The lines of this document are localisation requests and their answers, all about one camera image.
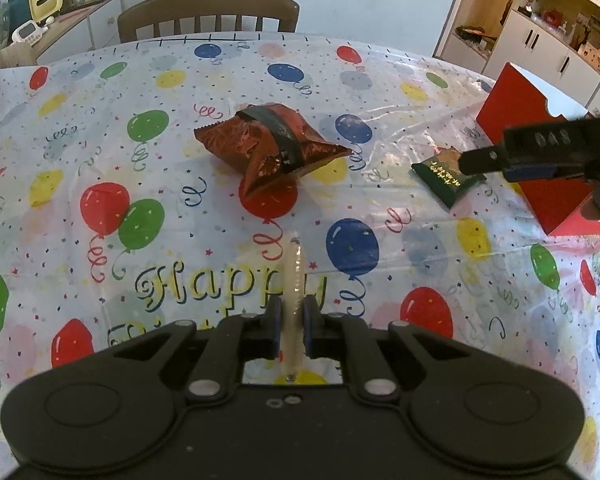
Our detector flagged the cream snack stick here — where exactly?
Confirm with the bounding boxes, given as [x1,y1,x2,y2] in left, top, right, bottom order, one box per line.
[278,237,306,382]

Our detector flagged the green small snack packet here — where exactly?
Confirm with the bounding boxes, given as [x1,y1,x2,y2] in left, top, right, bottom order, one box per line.
[412,148,486,209]

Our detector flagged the brown red foil snack bag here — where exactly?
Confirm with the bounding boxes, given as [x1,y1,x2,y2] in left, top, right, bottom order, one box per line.
[194,103,352,200]

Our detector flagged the red white cardboard box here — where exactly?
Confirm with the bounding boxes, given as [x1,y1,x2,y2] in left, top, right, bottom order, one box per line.
[471,63,600,236]

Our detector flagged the balloon pattern tablecloth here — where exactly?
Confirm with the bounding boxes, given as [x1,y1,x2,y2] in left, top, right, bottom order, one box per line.
[0,34,600,479]

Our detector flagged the brown wooden chair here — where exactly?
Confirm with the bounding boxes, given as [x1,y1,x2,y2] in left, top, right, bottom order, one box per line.
[117,0,300,44]

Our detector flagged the wooden white sideboard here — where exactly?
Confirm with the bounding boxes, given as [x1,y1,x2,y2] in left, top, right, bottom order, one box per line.
[0,0,123,68]

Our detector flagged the white toy phone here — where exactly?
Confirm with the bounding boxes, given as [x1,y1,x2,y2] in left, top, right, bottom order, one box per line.
[12,16,55,46]

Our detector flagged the white wall cabinets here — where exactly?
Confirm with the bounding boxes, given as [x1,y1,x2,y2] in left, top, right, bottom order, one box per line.
[434,0,600,115]

